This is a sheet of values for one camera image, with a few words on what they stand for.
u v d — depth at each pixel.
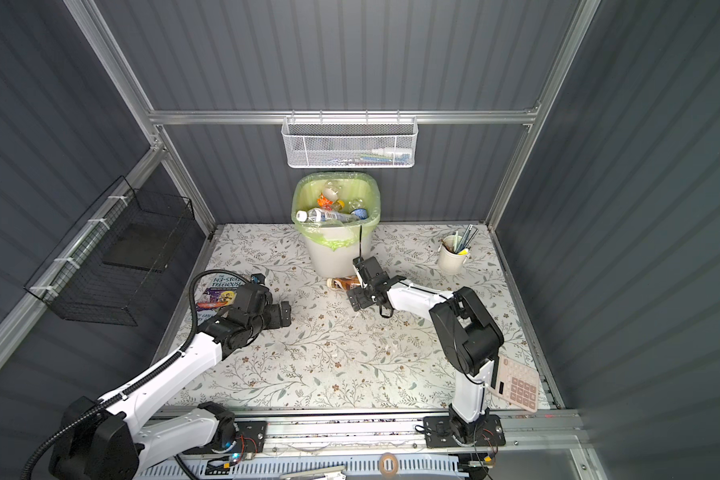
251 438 0.72
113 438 0.39
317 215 0.82
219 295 0.98
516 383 0.81
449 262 1.01
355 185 0.97
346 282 0.99
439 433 0.73
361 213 0.96
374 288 0.72
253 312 0.65
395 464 0.71
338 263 0.94
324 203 0.95
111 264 0.73
